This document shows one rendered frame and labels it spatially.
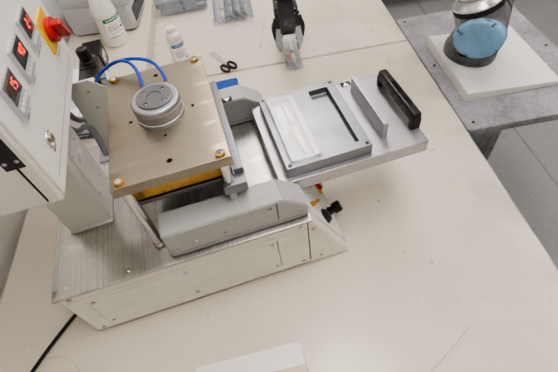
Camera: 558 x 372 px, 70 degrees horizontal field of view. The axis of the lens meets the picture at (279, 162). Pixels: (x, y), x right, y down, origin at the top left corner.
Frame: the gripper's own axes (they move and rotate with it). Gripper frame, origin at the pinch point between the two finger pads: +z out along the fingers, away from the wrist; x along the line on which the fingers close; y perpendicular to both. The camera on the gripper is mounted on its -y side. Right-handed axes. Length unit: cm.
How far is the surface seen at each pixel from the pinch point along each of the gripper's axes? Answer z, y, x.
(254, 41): 2.8, 12.0, 11.1
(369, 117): -20, -56, -9
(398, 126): -19, -59, -14
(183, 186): -26, -71, 27
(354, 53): 2.8, -4.4, -20.4
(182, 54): -2.8, 2.4, 35.0
